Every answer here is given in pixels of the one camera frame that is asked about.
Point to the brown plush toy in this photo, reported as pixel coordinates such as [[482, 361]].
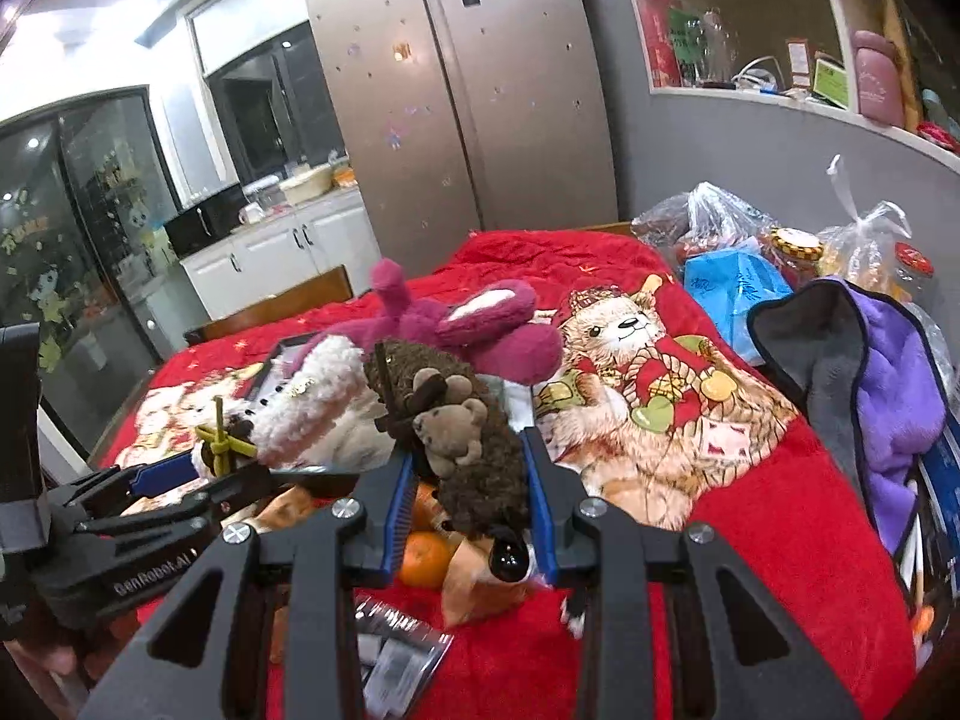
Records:
[[480, 465]]

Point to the sliding glass door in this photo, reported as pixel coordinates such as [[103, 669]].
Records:
[[75, 255]]

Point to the magenta plush toy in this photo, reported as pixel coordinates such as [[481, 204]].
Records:
[[480, 330]]

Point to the purple and grey towel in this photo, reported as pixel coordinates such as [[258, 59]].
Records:
[[892, 405]]

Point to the white plush toy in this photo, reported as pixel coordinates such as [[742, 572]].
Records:
[[315, 397]]

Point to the tall red box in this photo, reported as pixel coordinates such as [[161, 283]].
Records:
[[656, 37]]

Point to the tall green box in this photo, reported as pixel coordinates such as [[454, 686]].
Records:
[[688, 45]]

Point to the dark kitchen window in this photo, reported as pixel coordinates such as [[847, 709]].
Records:
[[277, 105]]

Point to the clear knotted plastic bag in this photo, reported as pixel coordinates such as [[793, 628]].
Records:
[[862, 240]]

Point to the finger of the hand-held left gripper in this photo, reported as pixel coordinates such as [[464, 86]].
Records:
[[150, 514], [161, 476]]

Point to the white wall shelf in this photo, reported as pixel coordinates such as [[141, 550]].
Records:
[[750, 101]]

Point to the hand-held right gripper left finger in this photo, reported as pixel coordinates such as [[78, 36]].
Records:
[[394, 540]]

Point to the white kitchen cabinet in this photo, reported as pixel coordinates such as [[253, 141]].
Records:
[[300, 255]]

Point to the silver foil packet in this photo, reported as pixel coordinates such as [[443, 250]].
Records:
[[397, 660]]

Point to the wooden chair back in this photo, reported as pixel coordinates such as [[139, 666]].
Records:
[[270, 304]]

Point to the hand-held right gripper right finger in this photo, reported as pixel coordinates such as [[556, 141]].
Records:
[[544, 532]]

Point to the silver double-door refrigerator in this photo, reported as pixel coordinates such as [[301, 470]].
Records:
[[465, 90]]

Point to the blue plastic bag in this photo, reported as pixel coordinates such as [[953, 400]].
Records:
[[739, 300]]

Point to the small green box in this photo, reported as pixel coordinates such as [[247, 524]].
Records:
[[832, 82]]

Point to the cardboard box with blue print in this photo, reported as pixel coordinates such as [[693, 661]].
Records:
[[934, 555]]

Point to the pink bottle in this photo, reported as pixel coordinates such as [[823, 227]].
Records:
[[877, 79]]

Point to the black microwave oven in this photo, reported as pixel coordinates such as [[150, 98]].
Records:
[[206, 221]]

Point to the jar with checked yellow lid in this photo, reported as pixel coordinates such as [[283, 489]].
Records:
[[793, 251]]

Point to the cream food bowl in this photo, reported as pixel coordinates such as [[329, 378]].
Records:
[[306, 184]]

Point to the red printed blanket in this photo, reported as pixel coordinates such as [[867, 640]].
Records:
[[750, 540]]

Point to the brown paper bag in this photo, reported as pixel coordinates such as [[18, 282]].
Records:
[[904, 52]]

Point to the jar with red lid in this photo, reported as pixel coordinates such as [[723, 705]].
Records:
[[913, 270]]

